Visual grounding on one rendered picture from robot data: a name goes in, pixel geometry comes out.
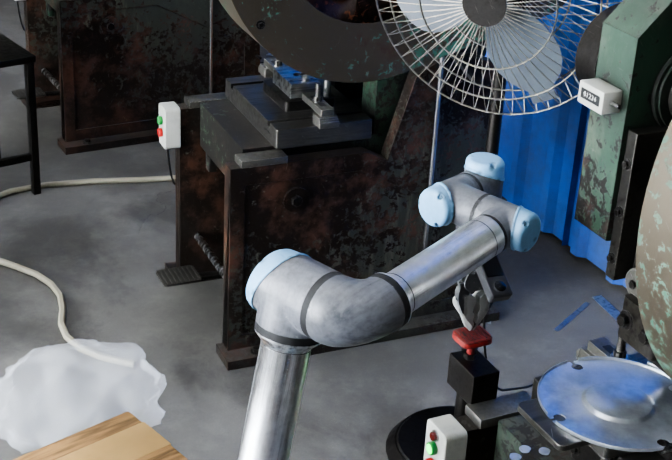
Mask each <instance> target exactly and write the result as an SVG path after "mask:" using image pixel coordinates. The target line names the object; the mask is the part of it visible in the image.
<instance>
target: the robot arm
mask: <svg viewBox="0 0 672 460"><path fill-rule="evenodd" d="M504 171H505V163H504V161H503V159H502V158H501V157H499V156H497V155H494V154H492V153H487V152H476V153H472V154H470V155H469V156H468V157H467V158H466V162H465V165H464V172H462V173H459V174H458V175H456V176H454V177H451V178H449V179H446V180H444V181H442V182H437V183H435V184H434V185H433V186H431V187H429V188H427V189H425V190H424V191H423V192H422V193H421V195H420V197H419V201H418V203H419V211H420V214H421V216H422V217H423V219H424V220H425V221H426V222H427V223H428V224H429V225H431V226H434V227H441V226H447V225H449V224H450V223H453V224H455V225H456V230H455V231H453V232H452V233H450V234H449V235H447V236H445V237H444V238H442V239H441V240H439V241H437V242H436V243H434V244H433V245H431V246H429V247H428V248H426V249H425V250H423V251H421V252H420V253H418V254H417V255H415V256H413V257H412V258H410V259H409V260H407V261H405V262H404V263H402V264H401V265H399V266H397V267H396V268H394V269H393V270H391V271H389V272H388V273H383V272H378V273H375V274H373V275H371V276H370V277H368V278H366V279H356V278H352V277H349V276H347V275H345V274H343V273H340V272H338V271H336V270H334V269H332V268H330V267H328V266H326V265H324V264H322V263H320V262H318V261H316V260H314V259H312V258H311V257H310V256H309V255H307V254H304V253H299V252H297V251H294V250H291V249H280V250H277V251H274V252H272V253H270V254H269V255H267V256H266V257H265V258H264V259H263V260H262V261H261V262H260V263H259V264H258V265H257V266H256V267H255V269H254V270H253V272H252V273H251V275H250V277H249V280H248V283H247V287H246V298H247V300H248V301H249V304H250V305H251V307H252V308H253V309H255V310H257V314H256V319H255V324H254V330H255V332H256V333H257V335H258V336H259V337H260V339H261V342H260V347H259V352H258V357H257V363H256V368H255V373H254V378H253V383H252V388H251V394H250V399H249V404H248V409H247V414H246V419H245V425H244V430H243V435H242V440H241V445H240V450H239V456H238V460H289V456H290V451H291V446H292V442H293V437H294V432H295V427H296V422H297V417H298V413H299V408H300V403H301V398H302V393H303V388H304V383H305V379H306V374H307V369H308V364H309V359H310V354H311V349H312V348H314V347H316V346H318V345H320V344H323V345H326V346H331V347H350V346H357V345H361V344H366V343H369V342H372V341H375V340H378V339H380V338H383V337H385V336H387V335H389V334H391V333H393V332H395V331H397V330H398V329H399V328H401V327H402V326H404V325H405V324H407V323H408V322H409V320H410V318H411V315H412V312H413V311H415V310H416V309H418V308H419V307H421V306H422V305H424V304H425V303H426V302H428V301H429V300H431V299H432V298H434V297H435V296H437V295H438V294H440V293H441V292H443V291H444V290H446V289H447V288H449V287H450V286H452V285H456V284H458V286H457V287H456V289H455V296H454V297H453V305H454V307H455V308H456V310H457V311H458V312H459V314H460V316H461V320H462V322H463V324H464V326H465V327H466V328H467V329H468V330H469V331H473V330H475V328H476V327H477V326H478V325H479V323H480V322H481V321H482V319H483V318H484V317H485V315H486V314H487V312H488V310H489V309H490V308H491V306H492V304H493V302H497V301H504V300H508V299H509V298H510V297H511V296H512V294H513V292H512V290H511V287H510V285H509V282H508V280H507V277H506V275H505V273H504V270H503V268H502V265H501V263H500V260H499V258H498V254H499V253H501V252H502V251H504V250H505V249H507V248H511V250H513V251H515V250H516V251H518V252H527V251H528V250H530V249H531V248H532V247H533V246H534V244H535V243H536V241H537V239H538V237H539V234H540V230H541V229H540V227H541V221H540V218H539V216H538V215H537V214H536V213H534V212H532V211H530V210H528V209H525V208H524V207H523V206H521V205H520V206H518V205H516V204H513V203H511V202H508V201H506V200H503V199H502V191H503V183H504V181H505V178H504ZM474 292H475V293H474ZM473 311H474V313H473Z"/></svg>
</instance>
